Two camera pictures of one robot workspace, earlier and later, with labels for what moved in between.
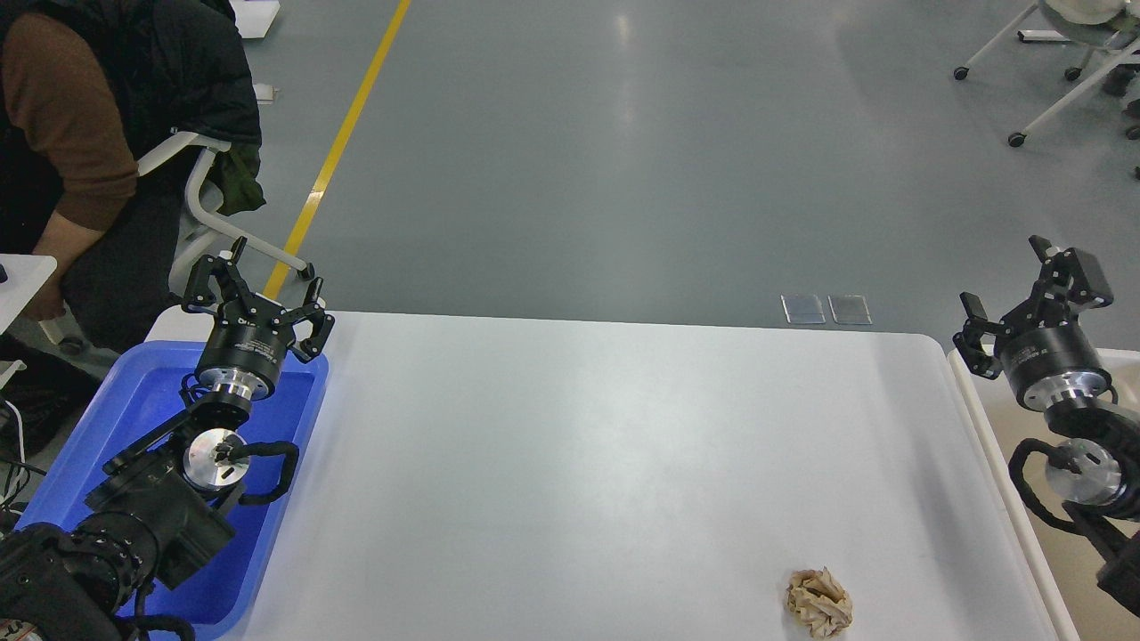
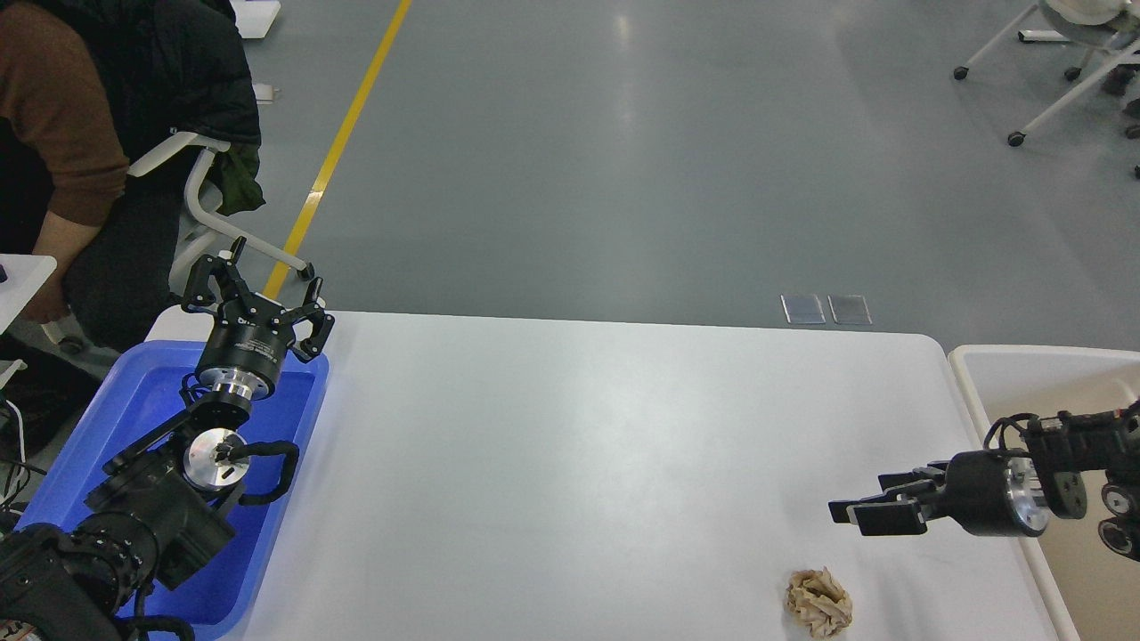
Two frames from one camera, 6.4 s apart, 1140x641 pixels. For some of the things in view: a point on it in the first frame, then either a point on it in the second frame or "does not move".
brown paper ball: x=818 y=604 does not move
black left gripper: x=248 y=345 does not move
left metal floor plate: x=803 y=309 does not move
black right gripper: x=1047 y=365 -> x=987 y=492
